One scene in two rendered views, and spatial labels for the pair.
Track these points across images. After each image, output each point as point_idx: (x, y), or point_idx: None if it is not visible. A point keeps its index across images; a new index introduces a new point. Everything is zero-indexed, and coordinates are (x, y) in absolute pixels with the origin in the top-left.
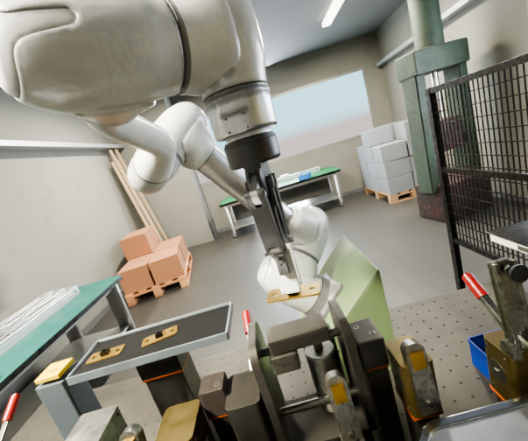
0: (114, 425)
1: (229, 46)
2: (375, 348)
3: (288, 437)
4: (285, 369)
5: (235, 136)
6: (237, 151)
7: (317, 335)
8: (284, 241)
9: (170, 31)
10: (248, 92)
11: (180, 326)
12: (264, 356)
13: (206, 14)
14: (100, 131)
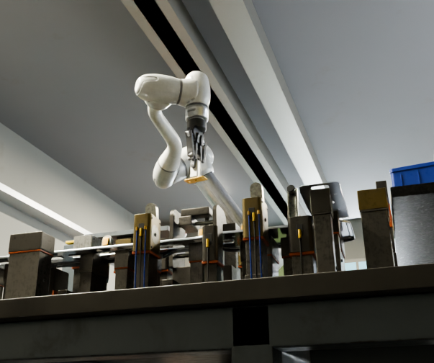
0: (100, 243)
1: (194, 92)
2: (230, 227)
3: (175, 266)
4: (184, 222)
5: (191, 117)
6: (189, 122)
7: (203, 209)
8: (196, 155)
9: (178, 85)
10: (196, 104)
11: None
12: (178, 225)
13: (190, 83)
14: (151, 116)
